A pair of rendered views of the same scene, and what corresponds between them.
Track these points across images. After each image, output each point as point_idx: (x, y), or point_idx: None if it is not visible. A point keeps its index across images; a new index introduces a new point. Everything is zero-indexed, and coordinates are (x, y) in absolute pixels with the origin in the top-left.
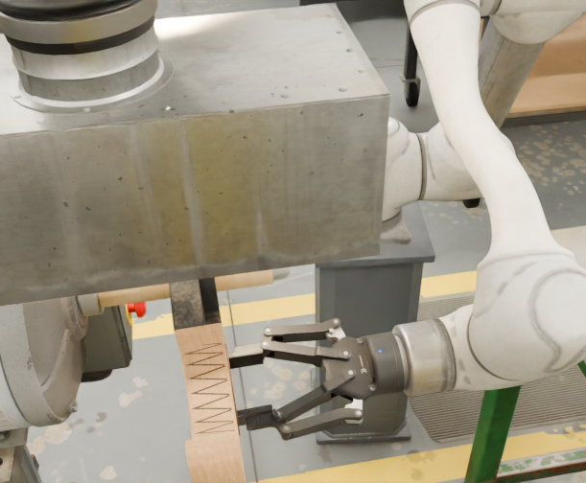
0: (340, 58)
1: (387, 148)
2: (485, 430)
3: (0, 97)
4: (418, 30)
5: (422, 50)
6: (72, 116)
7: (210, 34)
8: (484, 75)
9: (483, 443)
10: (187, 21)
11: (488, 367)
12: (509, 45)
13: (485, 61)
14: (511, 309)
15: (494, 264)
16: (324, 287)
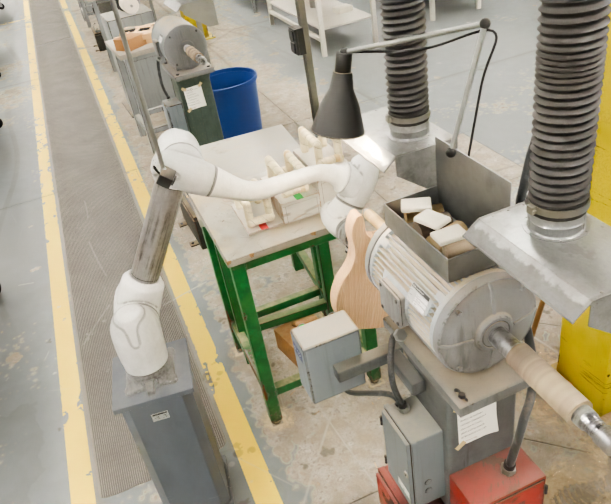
0: (381, 110)
1: (148, 309)
2: (265, 357)
3: (429, 138)
4: (221, 184)
5: (228, 188)
6: (432, 127)
7: (374, 127)
8: (171, 220)
9: (268, 364)
10: (367, 132)
11: (364, 204)
12: (182, 193)
13: (172, 212)
14: (370, 170)
15: (351, 175)
16: (190, 409)
